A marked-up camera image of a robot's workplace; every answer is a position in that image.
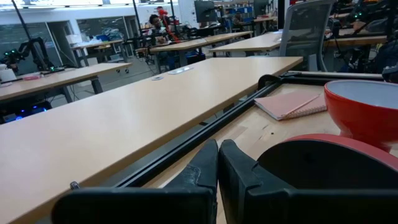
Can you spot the grey mesh office chair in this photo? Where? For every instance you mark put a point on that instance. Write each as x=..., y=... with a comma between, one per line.
x=306, y=34

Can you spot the grey oblong desk grommet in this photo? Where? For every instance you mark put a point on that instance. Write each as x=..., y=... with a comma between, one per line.
x=180, y=70

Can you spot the red desk lamp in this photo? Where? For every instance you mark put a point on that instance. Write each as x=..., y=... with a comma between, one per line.
x=357, y=121

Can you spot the black background robot arm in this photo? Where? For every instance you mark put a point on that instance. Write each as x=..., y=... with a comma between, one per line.
x=37, y=51

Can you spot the pink spiral notebook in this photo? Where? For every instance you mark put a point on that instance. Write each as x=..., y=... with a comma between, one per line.
x=286, y=104

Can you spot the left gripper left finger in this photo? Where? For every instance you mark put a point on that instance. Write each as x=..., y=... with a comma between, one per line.
x=174, y=205

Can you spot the person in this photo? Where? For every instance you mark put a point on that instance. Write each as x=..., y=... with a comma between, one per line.
x=238, y=19
x=156, y=26

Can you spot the red background robot arm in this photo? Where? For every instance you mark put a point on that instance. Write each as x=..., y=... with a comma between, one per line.
x=168, y=25

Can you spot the white box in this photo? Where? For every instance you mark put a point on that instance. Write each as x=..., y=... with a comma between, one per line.
x=7, y=74

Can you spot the long light wood desk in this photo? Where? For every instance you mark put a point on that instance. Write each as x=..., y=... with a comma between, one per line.
x=124, y=118

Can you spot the black aluminium table rail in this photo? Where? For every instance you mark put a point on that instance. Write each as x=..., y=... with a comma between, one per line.
x=217, y=121

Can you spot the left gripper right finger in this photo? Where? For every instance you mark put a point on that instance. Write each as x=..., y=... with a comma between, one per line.
x=248, y=202

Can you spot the device with blue lights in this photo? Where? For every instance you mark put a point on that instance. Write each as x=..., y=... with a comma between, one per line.
x=25, y=112

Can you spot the black computer monitor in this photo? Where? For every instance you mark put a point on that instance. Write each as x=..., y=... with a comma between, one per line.
x=205, y=11

